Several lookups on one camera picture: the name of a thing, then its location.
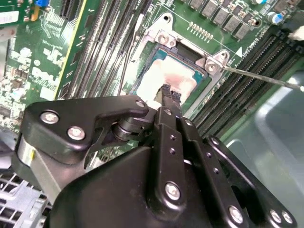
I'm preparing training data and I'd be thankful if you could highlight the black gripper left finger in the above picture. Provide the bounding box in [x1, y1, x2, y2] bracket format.
[16, 84, 189, 212]

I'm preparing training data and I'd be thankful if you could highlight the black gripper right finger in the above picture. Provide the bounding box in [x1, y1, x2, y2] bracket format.
[172, 92, 299, 228]

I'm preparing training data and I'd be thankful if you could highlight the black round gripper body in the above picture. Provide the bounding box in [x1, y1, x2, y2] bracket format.
[48, 144, 226, 228]

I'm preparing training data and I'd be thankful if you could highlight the silver square CPU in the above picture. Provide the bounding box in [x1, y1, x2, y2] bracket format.
[148, 46, 207, 95]

